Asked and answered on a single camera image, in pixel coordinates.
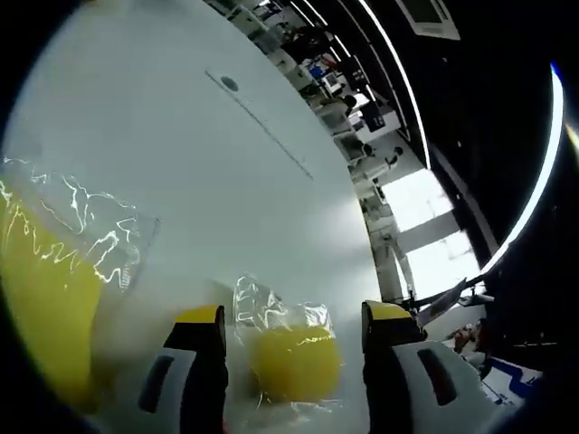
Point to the ceiling light strip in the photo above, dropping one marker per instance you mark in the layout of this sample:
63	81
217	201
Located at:
549	158
402	86

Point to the small bagged yellow object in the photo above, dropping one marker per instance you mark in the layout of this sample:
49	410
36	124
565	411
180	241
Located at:
258	298

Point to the white and blue panel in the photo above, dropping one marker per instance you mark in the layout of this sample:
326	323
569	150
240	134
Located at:
511	382

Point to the dark wall monitor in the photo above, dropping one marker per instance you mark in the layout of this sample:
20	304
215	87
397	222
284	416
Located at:
375	118

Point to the black chair frame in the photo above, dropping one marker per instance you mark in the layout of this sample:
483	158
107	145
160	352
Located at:
452	296

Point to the grey round grommet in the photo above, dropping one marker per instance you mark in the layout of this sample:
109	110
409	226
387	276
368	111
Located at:
229	84

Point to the ceiling air conditioner vent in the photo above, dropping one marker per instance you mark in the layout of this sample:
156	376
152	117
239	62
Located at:
427	16

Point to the large bagged yellow object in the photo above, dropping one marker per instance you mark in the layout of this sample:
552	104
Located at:
122	235

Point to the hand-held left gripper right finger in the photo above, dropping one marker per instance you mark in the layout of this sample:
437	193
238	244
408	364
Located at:
407	398

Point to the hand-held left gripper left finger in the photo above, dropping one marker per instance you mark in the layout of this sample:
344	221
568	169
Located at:
181	398

